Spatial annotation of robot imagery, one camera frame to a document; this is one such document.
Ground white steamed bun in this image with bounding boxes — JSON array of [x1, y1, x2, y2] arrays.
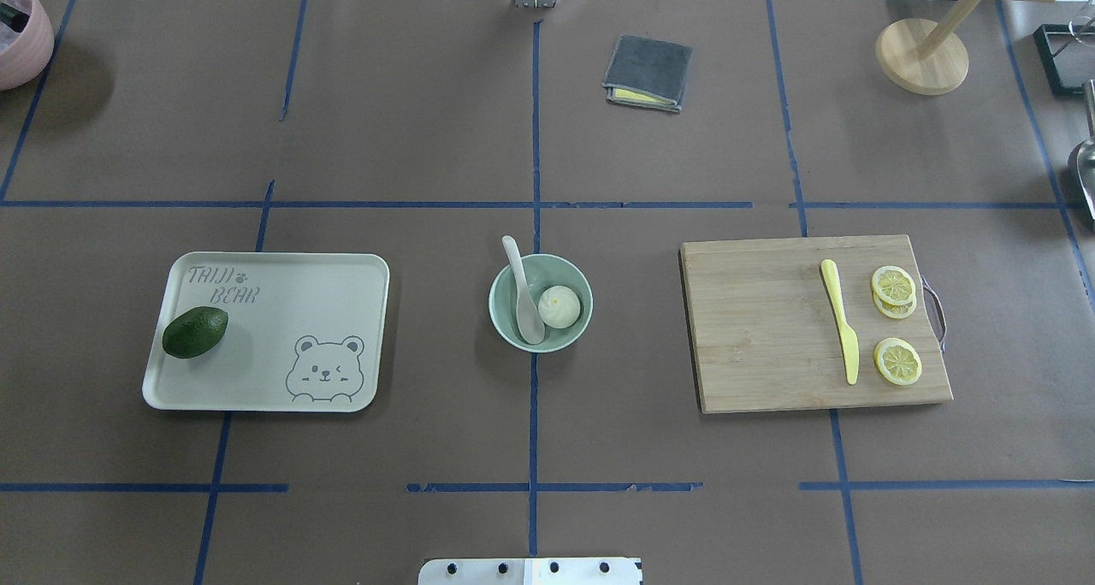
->
[[537, 285, 583, 329]]

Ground white ceramic spoon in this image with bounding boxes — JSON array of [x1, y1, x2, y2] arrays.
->
[[502, 236, 545, 345]]

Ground light green bowl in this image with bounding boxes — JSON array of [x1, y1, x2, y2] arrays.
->
[[488, 254, 593, 352]]

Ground pink bowl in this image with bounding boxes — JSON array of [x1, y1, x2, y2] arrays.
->
[[1, 0, 55, 91]]

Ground wooden cutting board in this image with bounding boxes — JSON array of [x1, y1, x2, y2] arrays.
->
[[681, 234, 953, 414]]

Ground grey folded cloth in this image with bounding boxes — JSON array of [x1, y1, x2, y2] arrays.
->
[[602, 34, 694, 114]]

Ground cream bear serving tray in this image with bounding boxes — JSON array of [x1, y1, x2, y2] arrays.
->
[[142, 252, 390, 412]]

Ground yellow plastic knife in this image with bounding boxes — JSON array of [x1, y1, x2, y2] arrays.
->
[[819, 259, 860, 386]]

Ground upper lemon slice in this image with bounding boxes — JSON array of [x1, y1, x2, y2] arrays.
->
[[871, 265, 917, 307]]

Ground lower stacked lemon slice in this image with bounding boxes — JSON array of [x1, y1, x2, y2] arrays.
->
[[873, 295, 918, 319]]

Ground single lemon slice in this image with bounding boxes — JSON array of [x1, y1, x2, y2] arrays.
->
[[873, 337, 923, 386]]

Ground green avocado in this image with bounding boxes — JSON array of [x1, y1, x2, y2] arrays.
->
[[161, 307, 229, 359]]

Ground wooden mug tree stand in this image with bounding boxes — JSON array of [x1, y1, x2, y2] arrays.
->
[[873, 0, 1056, 98]]

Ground metal scoop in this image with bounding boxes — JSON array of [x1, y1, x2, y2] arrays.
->
[[1070, 80, 1095, 222]]

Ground black glass rack tray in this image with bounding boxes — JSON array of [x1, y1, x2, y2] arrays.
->
[[1033, 24, 1094, 98]]

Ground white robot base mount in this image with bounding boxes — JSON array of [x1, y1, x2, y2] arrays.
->
[[417, 557, 644, 584]]

